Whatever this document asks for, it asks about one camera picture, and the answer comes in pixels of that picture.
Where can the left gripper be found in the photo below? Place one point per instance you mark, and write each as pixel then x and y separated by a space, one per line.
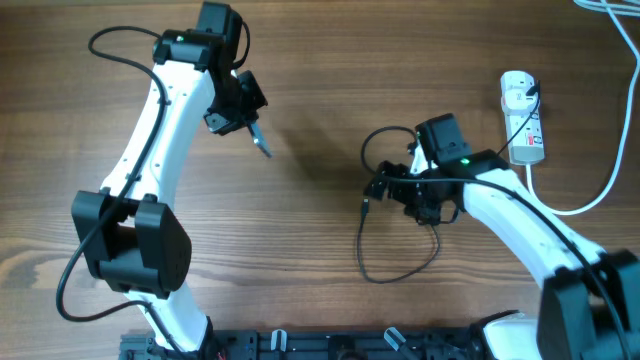
pixel 256 101

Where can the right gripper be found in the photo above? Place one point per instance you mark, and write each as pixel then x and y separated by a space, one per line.
pixel 429 212

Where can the Galaxy S25 smartphone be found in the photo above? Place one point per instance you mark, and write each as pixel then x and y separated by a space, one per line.
pixel 259 139

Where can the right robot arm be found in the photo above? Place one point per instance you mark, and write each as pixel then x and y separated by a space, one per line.
pixel 590 298

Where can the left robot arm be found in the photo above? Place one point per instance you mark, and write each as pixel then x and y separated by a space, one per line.
pixel 129 235

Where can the white USB charger plug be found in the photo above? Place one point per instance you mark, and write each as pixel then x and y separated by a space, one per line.
pixel 516 101

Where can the white power strip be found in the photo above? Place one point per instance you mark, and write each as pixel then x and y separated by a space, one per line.
pixel 523 132

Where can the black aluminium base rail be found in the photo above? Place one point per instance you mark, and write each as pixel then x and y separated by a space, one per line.
pixel 392 343

